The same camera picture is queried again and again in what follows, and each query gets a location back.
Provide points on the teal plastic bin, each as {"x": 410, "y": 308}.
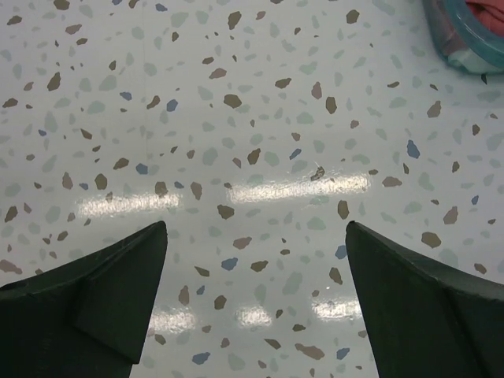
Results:
{"x": 468, "y": 35}

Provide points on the white t shirt in bin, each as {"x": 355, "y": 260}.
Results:
{"x": 459, "y": 56}

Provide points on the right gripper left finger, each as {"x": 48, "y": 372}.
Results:
{"x": 88, "y": 318}

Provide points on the salmon pink t shirt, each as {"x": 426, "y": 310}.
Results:
{"x": 489, "y": 13}

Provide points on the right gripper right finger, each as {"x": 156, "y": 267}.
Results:
{"x": 424, "y": 318}

